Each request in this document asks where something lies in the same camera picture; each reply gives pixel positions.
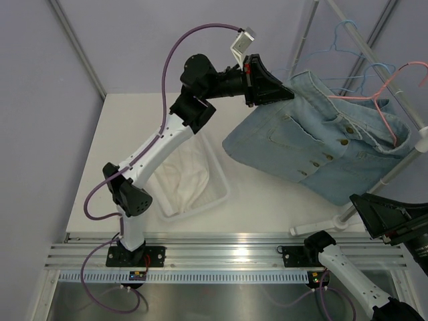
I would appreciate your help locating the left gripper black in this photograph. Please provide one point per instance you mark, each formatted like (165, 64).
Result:
(259, 85)

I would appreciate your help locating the aluminium mounting rail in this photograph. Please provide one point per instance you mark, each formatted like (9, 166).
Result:
(225, 251)

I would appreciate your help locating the denim skirt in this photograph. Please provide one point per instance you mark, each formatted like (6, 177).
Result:
(334, 147)

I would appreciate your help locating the metal clothes rack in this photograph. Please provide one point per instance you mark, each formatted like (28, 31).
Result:
(365, 54)

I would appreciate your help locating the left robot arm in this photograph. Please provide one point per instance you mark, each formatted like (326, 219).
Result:
(190, 112)

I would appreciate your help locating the blue wire hanger front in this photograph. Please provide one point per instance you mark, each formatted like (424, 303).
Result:
(333, 47)

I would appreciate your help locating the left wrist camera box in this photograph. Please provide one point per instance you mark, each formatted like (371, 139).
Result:
(241, 44)

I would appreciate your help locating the slotted cable duct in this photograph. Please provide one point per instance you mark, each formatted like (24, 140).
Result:
(196, 277)

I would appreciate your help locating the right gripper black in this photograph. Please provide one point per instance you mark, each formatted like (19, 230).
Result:
(398, 224)

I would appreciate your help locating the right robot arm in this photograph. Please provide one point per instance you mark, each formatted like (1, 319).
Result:
(322, 251)

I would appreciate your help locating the blue wire hanger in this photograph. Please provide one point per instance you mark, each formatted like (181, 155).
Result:
(333, 47)
(368, 77)

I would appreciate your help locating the white plastic basket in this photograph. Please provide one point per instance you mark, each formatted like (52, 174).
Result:
(216, 192)

